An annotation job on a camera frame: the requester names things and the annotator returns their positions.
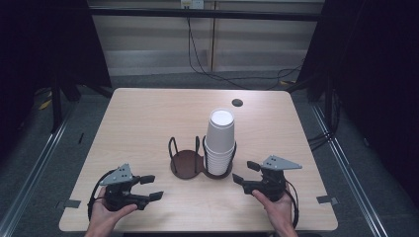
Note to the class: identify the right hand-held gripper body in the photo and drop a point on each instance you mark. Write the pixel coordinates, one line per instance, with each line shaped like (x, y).
(275, 181)

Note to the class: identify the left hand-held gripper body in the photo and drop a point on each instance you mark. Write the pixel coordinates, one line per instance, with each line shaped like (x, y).
(118, 176)

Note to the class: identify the person's right hand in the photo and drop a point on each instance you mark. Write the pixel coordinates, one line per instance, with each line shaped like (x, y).
(281, 212)

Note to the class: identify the yellow floor tape piece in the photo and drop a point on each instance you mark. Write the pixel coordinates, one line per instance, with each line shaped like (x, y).
(45, 104)

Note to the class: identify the black metal stand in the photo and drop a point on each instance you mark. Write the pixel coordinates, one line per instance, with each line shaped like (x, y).
(56, 105)

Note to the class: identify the metal floor rail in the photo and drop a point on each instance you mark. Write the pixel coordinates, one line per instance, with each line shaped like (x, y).
(36, 168)
(349, 177)

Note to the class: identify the black curtain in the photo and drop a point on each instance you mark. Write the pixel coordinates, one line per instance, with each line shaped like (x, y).
(39, 42)
(378, 82)

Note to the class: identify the grey tape strip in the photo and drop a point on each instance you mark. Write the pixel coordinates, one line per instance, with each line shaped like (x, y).
(70, 203)
(326, 199)

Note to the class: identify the black horizontal bar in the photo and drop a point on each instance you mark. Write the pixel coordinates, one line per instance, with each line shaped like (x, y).
(204, 14)

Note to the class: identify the dark round table grommet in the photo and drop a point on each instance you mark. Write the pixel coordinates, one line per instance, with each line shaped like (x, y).
(237, 102)

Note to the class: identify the person's left hand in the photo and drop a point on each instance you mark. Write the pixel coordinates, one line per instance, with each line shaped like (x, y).
(102, 219)

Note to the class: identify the small black floor item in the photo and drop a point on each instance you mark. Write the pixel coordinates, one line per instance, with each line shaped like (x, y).
(81, 138)

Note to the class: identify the stack of white cups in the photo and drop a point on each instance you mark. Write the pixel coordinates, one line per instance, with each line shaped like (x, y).
(217, 163)

